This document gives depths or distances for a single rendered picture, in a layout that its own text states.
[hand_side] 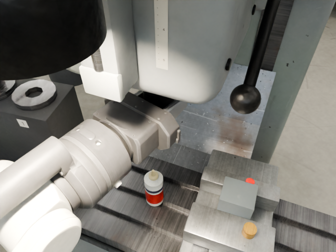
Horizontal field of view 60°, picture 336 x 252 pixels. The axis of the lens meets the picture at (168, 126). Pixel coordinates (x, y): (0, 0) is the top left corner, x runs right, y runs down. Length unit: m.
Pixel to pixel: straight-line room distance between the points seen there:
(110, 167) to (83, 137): 0.05
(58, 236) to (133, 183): 0.42
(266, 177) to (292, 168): 1.38
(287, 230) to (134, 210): 0.33
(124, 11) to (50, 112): 0.42
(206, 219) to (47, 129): 0.36
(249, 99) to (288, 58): 0.50
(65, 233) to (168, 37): 0.21
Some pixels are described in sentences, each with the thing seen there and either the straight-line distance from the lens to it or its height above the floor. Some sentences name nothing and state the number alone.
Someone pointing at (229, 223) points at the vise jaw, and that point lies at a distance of 0.55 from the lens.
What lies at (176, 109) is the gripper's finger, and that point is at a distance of 0.42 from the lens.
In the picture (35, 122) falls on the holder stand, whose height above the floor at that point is 1.10.
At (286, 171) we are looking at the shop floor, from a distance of 2.01.
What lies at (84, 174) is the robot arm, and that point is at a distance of 0.33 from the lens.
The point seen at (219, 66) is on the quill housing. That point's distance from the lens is 0.28.
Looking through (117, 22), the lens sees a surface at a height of 1.41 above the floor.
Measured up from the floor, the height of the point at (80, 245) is 0.85.
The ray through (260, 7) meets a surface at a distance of 0.44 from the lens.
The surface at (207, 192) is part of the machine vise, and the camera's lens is 0.62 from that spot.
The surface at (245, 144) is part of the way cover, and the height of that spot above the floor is 0.92.
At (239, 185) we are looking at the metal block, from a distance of 0.55.
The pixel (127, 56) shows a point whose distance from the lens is 0.27.
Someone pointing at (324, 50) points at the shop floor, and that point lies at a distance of 3.32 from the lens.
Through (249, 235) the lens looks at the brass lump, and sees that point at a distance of 0.53.
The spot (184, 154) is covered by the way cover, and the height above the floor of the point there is 0.87.
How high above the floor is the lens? 1.52
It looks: 46 degrees down
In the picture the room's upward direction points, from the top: straight up
